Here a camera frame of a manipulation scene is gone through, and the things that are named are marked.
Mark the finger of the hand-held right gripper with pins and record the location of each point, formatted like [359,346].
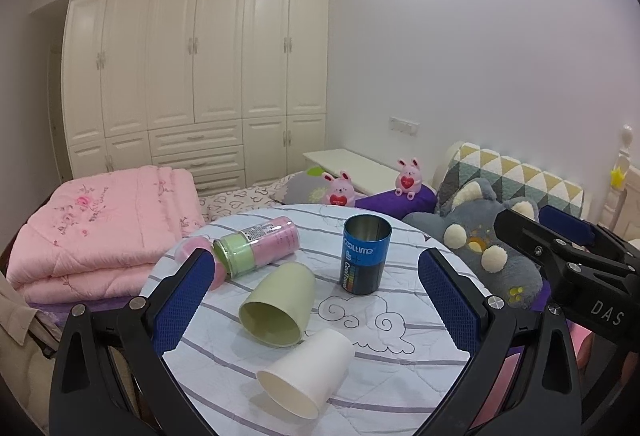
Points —
[567,223]
[525,236]

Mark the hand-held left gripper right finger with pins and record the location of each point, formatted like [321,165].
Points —
[449,301]

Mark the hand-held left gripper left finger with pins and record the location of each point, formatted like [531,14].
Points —
[181,298]

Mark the green plastic cup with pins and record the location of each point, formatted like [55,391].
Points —
[280,303]

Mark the white paper cup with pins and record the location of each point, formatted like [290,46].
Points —
[305,368]

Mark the pink plastic cup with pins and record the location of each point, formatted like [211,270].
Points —
[220,272]

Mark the blue metal cup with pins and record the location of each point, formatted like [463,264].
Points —
[366,261]

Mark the grey plush toy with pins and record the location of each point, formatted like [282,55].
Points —
[475,226]

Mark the white bed headboard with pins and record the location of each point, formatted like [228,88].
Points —
[622,211]

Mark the triangle pattern cushion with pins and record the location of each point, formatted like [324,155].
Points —
[510,178]

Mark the yellow star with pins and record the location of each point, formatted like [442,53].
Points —
[618,178]

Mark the pink green bottle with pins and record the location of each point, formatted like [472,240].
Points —
[262,243]

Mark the folded pink quilt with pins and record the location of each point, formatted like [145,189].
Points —
[100,226]

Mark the heart print bed sheet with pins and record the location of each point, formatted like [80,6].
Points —
[235,202]

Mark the purple pillow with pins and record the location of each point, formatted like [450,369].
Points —
[395,202]

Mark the pink bunny toy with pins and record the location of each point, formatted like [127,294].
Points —
[408,181]
[339,191]

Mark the grey pillow with green leaf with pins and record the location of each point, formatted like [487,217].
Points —
[300,188]

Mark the beige cloth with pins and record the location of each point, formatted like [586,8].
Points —
[22,346]

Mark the white bedside cabinet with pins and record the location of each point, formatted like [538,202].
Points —
[350,165]

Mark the cream white wardrobe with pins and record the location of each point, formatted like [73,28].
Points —
[200,55]

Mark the white wall socket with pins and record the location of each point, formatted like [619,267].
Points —
[404,125]

